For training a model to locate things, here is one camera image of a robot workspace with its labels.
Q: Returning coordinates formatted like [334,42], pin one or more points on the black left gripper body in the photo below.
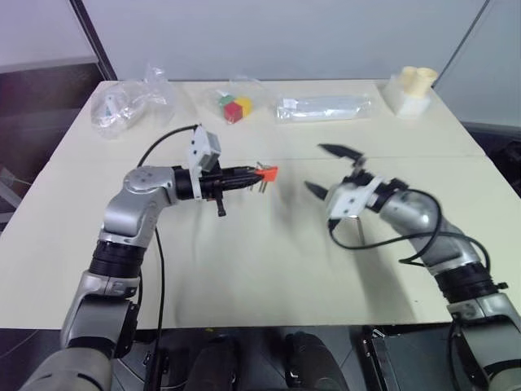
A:
[213,183]

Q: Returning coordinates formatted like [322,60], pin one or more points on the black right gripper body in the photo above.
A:
[359,173]

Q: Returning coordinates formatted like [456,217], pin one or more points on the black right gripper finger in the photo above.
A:
[317,190]
[340,150]

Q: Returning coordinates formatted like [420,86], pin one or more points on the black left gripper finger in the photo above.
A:
[242,184]
[242,174]

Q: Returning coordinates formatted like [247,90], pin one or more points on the orange hex key holder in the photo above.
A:
[269,174]

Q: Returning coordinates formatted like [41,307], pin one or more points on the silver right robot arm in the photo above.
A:
[411,216]

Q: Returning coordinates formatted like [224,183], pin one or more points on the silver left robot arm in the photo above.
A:
[130,203]

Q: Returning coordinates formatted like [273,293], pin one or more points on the flat clear plastic package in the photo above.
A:
[321,108]

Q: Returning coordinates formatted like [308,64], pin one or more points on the red cube block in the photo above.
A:
[233,113]

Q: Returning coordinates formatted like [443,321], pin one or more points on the yellow cube block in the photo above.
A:
[245,105]

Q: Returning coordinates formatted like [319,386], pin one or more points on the clear bag holding blocks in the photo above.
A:
[215,106]

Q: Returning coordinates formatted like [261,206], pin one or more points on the green block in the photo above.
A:
[224,101]

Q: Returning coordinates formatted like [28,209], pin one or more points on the white block stand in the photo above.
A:
[411,106]

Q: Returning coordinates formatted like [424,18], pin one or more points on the cream cylinder cup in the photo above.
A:
[425,81]
[408,77]

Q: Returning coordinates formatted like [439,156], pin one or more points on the crumpled clear plastic bag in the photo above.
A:
[130,102]

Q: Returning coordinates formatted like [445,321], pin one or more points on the dark object beside table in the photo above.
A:
[506,156]

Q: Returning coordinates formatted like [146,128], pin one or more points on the dark rounded shape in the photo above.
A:
[215,362]
[313,362]

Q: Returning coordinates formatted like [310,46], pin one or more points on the black box under table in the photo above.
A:
[407,358]

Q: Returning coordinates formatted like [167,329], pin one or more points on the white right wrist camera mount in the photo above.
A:
[350,201]

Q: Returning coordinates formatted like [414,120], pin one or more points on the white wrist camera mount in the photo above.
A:
[199,152]
[350,201]

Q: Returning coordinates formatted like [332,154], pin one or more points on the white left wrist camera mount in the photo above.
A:
[199,152]

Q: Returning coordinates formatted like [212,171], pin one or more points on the grey metal frame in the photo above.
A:
[10,191]

